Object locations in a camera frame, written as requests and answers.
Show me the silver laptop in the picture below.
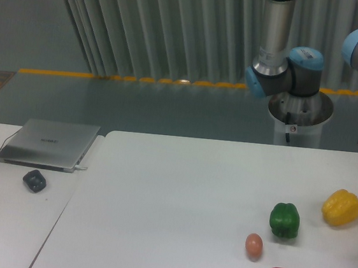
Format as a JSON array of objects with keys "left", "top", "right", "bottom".
[{"left": 0, "top": 118, "right": 100, "bottom": 173}]

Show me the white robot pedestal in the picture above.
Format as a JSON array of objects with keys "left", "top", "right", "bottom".
[{"left": 268, "top": 92, "right": 334, "bottom": 148}]

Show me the yellow bell pepper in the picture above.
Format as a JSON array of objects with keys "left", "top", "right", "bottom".
[{"left": 321, "top": 189, "right": 358, "bottom": 227}]

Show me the green bell pepper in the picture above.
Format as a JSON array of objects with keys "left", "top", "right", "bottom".
[{"left": 269, "top": 202, "right": 301, "bottom": 239}]

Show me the small black gadget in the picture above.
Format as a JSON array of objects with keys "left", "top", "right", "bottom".
[{"left": 22, "top": 169, "right": 47, "bottom": 193}]

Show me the brown egg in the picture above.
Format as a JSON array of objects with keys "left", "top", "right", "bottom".
[{"left": 245, "top": 233, "right": 263, "bottom": 258}]

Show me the white usb dongle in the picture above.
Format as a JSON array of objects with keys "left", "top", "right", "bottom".
[{"left": 75, "top": 165, "right": 88, "bottom": 171}]

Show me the grey pleated curtain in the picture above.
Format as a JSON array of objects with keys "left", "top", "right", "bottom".
[{"left": 64, "top": 0, "right": 358, "bottom": 90}]

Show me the black pedestal cable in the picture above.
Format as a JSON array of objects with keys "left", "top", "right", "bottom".
[{"left": 282, "top": 111, "right": 294, "bottom": 145}]

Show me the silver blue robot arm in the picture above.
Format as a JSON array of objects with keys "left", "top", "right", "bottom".
[{"left": 245, "top": 0, "right": 358, "bottom": 148}]

